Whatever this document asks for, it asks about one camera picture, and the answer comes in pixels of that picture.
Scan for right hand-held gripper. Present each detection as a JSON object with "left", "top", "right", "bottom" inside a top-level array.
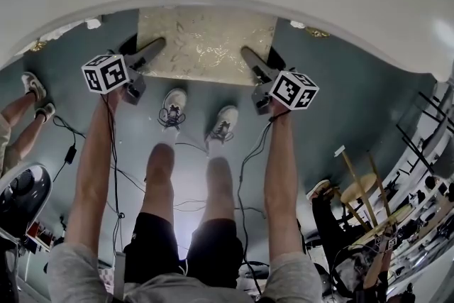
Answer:
[{"left": 240, "top": 45, "right": 321, "bottom": 116}]

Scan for grey shell chair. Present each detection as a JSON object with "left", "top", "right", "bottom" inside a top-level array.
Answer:
[{"left": 0, "top": 162, "right": 52, "bottom": 243}]

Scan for white webbing strap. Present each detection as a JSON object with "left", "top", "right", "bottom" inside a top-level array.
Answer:
[{"left": 113, "top": 251, "right": 126, "bottom": 303}]

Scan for person's left forearm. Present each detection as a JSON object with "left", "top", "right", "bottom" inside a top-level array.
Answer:
[{"left": 65, "top": 84, "right": 126, "bottom": 253}]

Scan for person's right white sneaker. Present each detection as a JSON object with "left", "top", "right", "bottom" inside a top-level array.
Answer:
[{"left": 204, "top": 105, "right": 239, "bottom": 145}]

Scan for person's black shorts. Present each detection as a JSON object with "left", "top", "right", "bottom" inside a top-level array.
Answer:
[{"left": 123, "top": 211, "right": 245, "bottom": 290}]

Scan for round wooden table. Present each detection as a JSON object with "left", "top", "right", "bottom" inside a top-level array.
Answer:
[{"left": 350, "top": 204, "right": 421, "bottom": 246}]

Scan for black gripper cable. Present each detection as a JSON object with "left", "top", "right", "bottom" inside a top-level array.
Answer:
[
  {"left": 101, "top": 94, "right": 127, "bottom": 256},
  {"left": 236, "top": 115, "right": 281, "bottom": 295}
]

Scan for round wooden stool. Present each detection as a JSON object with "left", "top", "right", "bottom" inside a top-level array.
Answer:
[{"left": 333, "top": 145, "right": 395, "bottom": 236}]

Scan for person's right leg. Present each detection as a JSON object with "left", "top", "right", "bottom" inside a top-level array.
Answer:
[{"left": 198, "top": 141, "right": 238, "bottom": 226}]

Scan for person's right forearm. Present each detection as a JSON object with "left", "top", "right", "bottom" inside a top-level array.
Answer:
[{"left": 262, "top": 106, "right": 308, "bottom": 263}]

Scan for person's leg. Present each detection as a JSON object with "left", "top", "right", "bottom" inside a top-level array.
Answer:
[
  {"left": 140, "top": 127, "right": 182, "bottom": 224},
  {"left": 198, "top": 141, "right": 238, "bottom": 226}
]

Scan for black frame grey chair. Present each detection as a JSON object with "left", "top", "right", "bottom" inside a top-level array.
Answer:
[{"left": 395, "top": 81, "right": 454, "bottom": 179}]

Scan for cream patterned cushion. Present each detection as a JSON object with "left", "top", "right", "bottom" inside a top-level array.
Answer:
[{"left": 136, "top": 6, "right": 279, "bottom": 87}]

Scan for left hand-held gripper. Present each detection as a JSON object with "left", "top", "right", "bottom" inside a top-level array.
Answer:
[{"left": 81, "top": 34, "right": 167, "bottom": 106}]

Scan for black floor cable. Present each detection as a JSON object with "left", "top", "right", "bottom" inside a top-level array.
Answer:
[{"left": 52, "top": 116, "right": 87, "bottom": 184}]

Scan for person's left leg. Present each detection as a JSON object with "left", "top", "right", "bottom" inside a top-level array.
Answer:
[{"left": 140, "top": 127, "right": 182, "bottom": 224}]

